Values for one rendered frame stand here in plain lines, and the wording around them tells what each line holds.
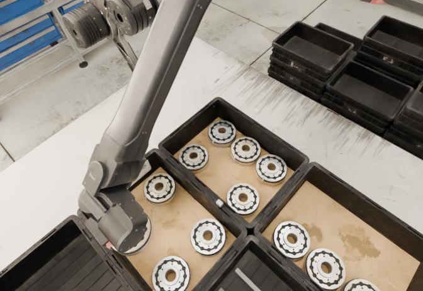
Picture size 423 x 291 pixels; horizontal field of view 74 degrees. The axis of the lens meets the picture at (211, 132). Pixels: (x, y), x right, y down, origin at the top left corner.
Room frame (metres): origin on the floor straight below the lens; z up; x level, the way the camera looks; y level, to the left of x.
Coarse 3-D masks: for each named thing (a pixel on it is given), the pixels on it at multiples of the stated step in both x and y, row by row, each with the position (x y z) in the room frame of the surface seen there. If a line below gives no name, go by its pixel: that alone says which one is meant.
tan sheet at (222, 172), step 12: (216, 120) 0.66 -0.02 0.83; (204, 132) 0.61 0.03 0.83; (204, 144) 0.56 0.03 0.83; (216, 156) 0.50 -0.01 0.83; (228, 156) 0.50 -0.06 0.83; (216, 168) 0.45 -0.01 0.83; (228, 168) 0.45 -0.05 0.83; (240, 168) 0.45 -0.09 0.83; (252, 168) 0.44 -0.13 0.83; (288, 168) 0.44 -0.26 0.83; (204, 180) 0.41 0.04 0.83; (216, 180) 0.41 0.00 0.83; (228, 180) 0.41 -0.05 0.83; (240, 180) 0.40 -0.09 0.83; (252, 180) 0.40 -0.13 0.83; (216, 192) 0.37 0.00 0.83; (264, 192) 0.35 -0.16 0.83; (276, 192) 0.35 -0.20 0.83; (264, 204) 0.31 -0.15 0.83; (252, 216) 0.28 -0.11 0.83
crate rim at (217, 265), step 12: (144, 156) 0.46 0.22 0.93; (192, 180) 0.37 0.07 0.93; (204, 192) 0.33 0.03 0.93; (216, 204) 0.29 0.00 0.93; (84, 216) 0.28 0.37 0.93; (228, 216) 0.26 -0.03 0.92; (240, 228) 0.22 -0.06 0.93; (96, 240) 0.21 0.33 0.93; (240, 240) 0.19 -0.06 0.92; (108, 252) 0.18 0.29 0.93; (228, 252) 0.16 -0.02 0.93; (120, 264) 0.15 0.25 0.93; (216, 264) 0.13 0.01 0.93; (204, 276) 0.11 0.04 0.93
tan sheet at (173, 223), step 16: (176, 192) 0.38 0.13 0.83; (144, 208) 0.33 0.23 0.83; (160, 208) 0.32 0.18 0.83; (176, 208) 0.32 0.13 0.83; (192, 208) 0.32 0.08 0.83; (160, 224) 0.27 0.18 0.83; (176, 224) 0.27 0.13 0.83; (192, 224) 0.27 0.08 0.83; (160, 240) 0.23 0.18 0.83; (176, 240) 0.22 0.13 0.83; (208, 240) 0.22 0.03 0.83; (128, 256) 0.19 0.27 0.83; (144, 256) 0.18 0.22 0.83; (160, 256) 0.18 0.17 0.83; (192, 256) 0.17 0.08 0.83; (144, 272) 0.14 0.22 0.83; (192, 272) 0.13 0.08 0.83; (192, 288) 0.09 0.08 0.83
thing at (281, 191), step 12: (204, 108) 0.64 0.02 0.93; (192, 120) 0.59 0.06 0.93; (252, 120) 0.57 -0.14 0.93; (288, 144) 0.47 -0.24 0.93; (168, 156) 0.46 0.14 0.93; (300, 156) 0.42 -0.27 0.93; (180, 168) 0.41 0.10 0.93; (300, 168) 0.38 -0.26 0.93; (288, 180) 0.35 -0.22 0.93; (240, 216) 0.25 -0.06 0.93; (252, 228) 0.22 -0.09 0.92
